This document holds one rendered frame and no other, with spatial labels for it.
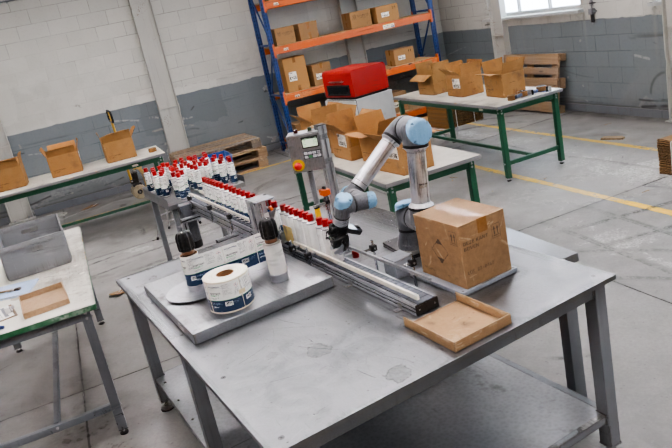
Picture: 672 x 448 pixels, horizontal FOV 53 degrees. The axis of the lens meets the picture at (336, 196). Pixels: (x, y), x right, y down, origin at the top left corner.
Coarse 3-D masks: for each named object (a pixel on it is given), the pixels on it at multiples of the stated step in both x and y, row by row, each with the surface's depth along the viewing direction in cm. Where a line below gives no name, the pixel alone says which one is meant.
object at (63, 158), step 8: (56, 144) 809; (64, 144) 811; (72, 144) 812; (48, 152) 772; (56, 152) 777; (64, 152) 782; (72, 152) 786; (48, 160) 779; (56, 160) 782; (64, 160) 785; (72, 160) 787; (80, 160) 796; (56, 168) 783; (64, 168) 786; (72, 168) 789; (80, 168) 792; (56, 176) 785
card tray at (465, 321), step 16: (448, 304) 267; (464, 304) 264; (480, 304) 256; (416, 320) 259; (432, 320) 257; (448, 320) 254; (464, 320) 252; (480, 320) 249; (496, 320) 239; (432, 336) 242; (448, 336) 243; (464, 336) 233; (480, 336) 237
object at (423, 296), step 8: (296, 248) 352; (336, 264) 319; (352, 264) 315; (352, 272) 306; (368, 272) 302; (376, 272) 300; (368, 280) 293; (392, 280) 288; (384, 288) 282; (408, 288) 277; (400, 296) 272; (424, 296) 267; (432, 296) 266
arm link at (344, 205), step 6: (342, 192) 296; (336, 198) 293; (342, 198) 293; (348, 198) 293; (336, 204) 294; (342, 204) 292; (348, 204) 292; (354, 204) 295; (336, 210) 295; (342, 210) 294; (348, 210) 295; (354, 210) 296; (336, 216) 297; (342, 216) 296; (348, 216) 298
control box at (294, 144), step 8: (288, 136) 329; (296, 136) 328; (304, 136) 327; (288, 144) 329; (296, 144) 329; (320, 144) 328; (296, 152) 330; (296, 160) 331; (304, 160) 331; (312, 160) 330; (320, 160) 330; (304, 168) 332; (312, 168) 332; (320, 168) 332
